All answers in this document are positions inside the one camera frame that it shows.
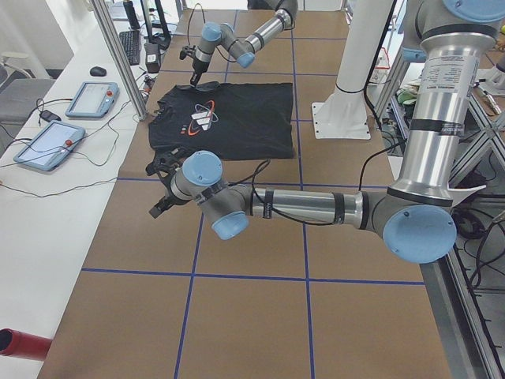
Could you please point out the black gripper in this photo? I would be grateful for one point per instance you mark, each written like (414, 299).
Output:
(196, 69)
(170, 196)

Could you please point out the black t-shirt with logo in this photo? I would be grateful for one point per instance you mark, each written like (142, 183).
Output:
(234, 121)

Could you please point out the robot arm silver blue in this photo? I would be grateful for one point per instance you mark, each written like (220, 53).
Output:
(413, 215)
(243, 51)

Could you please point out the black keyboard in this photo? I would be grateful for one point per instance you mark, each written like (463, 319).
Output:
(130, 41)

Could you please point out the brown paper table cover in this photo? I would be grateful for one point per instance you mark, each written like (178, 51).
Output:
(167, 298)

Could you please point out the black computer mouse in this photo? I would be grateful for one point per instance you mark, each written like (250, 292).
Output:
(98, 71)

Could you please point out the far teach pendant tablet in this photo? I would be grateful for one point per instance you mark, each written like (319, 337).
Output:
(93, 100)

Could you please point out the teach pendant tablet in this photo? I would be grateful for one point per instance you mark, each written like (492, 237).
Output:
(51, 146)
(93, 100)

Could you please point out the near teach pendant tablet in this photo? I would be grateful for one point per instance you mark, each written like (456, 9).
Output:
(51, 146)

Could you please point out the red cylinder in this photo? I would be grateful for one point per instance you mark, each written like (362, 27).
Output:
(16, 344)

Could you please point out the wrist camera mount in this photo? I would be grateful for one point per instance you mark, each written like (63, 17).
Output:
(169, 161)
(187, 51)

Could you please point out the aluminium frame post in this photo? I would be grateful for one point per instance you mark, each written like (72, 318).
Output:
(118, 55)

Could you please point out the white camera mast post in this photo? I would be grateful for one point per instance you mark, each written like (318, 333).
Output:
(343, 115)

